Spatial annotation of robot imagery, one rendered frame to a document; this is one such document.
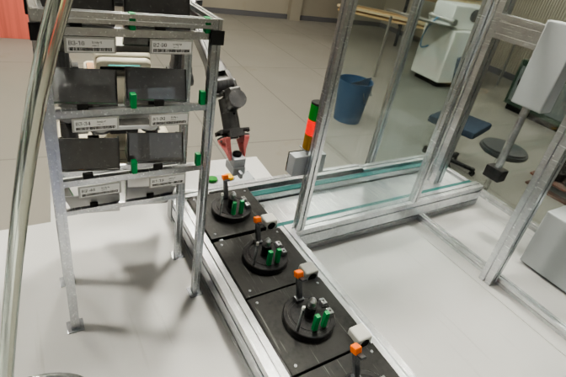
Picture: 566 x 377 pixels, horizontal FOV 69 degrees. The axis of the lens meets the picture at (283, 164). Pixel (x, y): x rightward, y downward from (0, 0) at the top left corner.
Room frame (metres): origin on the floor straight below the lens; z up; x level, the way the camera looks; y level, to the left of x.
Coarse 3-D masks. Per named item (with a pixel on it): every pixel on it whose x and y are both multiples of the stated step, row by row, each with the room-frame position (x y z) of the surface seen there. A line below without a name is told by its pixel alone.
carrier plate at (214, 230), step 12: (228, 192) 1.28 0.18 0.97; (240, 192) 1.29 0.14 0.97; (192, 204) 1.16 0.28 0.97; (252, 204) 1.23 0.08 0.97; (252, 216) 1.16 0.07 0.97; (216, 228) 1.06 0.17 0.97; (228, 228) 1.07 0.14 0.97; (240, 228) 1.08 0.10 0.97; (252, 228) 1.09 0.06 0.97; (264, 228) 1.11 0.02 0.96; (216, 240) 1.01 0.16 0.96
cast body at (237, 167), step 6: (234, 156) 1.17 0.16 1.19; (240, 156) 1.17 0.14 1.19; (228, 162) 1.18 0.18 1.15; (234, 162) 1.15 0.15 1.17; (240, 162) 1.16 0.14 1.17; (228, 168) 1.17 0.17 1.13; (234, 168) 1.14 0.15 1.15; (240, 168) 1.16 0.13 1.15; (234, 174) 1.15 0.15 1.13; (240, 174) 1.14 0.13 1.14
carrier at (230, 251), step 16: (224, 240) 1.01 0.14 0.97; (240, 240) 1.02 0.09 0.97; (272, 240) 1.05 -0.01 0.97; (288, 240) 1.07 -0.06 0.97; (224, 256) 0.94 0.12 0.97; (240, 256) 0.95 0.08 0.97; (256, 256) 0.90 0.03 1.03; (272, 256) 0.91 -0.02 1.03; (288, 256) 0.99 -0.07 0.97; (240, 272) 0.88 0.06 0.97; (256, 272) 0.89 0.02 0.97; (272, 272) 0.90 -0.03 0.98; (288, 272) 0.92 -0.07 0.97; (304, 272) 0.92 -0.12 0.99; (240, 288) 0.82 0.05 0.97; (256, 288) 0.83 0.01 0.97; (272, 288) 0.85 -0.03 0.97
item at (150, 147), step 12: (156, 132) 0.88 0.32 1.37; (168, 132) 0.89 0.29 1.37; (180, 132) 0.90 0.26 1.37; (132, 144) 0.84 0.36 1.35; (144, 144) 0.86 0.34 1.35; (156, 144) 0.87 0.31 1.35; (168, 144) 0.88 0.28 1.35; (180, 144) 0.89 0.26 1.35; (132, 156) 0.83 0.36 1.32; (144, 156) 0.84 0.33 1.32; (156, 156) 0.86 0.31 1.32; (168, 156) 0.87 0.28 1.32; (180, 156) 0.88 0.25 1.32
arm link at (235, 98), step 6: (234, 78) 1.32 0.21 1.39; (234, 84) 1.30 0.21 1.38; (228, 90) 1.21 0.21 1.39; (234, 90) 1.21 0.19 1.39; (240, 90) 1.22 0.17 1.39; (216, 96) 1.25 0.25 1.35; (222, 96) 1.28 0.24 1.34; (228, 96) 1.19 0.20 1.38; (234, 96) 1.20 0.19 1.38; (240, 96) 1.21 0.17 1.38; (228, 102) 1.19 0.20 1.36; (234, 102) 1.19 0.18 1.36; (240, 102) 1.19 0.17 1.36; (228, 108) 1.21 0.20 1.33; (234, 108) 1.19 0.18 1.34
